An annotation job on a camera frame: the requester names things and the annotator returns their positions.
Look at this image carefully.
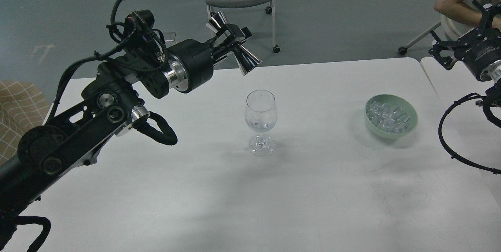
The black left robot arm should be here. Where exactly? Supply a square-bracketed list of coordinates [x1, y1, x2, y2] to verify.
[1, 0, 261, 252]

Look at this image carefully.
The pile of clear ice cubes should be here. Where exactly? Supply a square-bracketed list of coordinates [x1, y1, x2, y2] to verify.
[366, 101, 412, 135]

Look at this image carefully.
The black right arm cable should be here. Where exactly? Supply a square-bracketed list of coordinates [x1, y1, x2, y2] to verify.
[438, 93, 501, 175]

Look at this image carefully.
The silver metal jigger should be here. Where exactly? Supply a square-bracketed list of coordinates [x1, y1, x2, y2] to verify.
[206, 11, 262, 76]

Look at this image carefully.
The silver floor plate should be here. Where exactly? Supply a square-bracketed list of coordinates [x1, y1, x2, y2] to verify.
[159, 32, 177, 43]

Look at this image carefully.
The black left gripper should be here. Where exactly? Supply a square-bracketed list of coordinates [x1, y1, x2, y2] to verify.
[162, 23, 252, 94]

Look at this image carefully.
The clear wine glass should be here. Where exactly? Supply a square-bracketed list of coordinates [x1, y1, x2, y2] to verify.
[244, 90, 278, 157]

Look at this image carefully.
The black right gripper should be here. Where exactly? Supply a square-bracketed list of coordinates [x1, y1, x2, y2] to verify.
[429, 1, 501, 82]

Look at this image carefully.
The white rolling chair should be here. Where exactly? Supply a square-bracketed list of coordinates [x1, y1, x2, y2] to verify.
[398, 0, 500, 55]

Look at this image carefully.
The green bowl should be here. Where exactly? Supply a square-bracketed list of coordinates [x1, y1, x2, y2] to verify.
[364, 94, 419, 139]

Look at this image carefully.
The beige checkered sofa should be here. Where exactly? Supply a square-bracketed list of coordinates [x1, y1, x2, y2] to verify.
[0, 80, 50, 165]

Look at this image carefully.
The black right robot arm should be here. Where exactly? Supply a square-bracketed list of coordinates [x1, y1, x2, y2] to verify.
[428, 0, 501, 127]

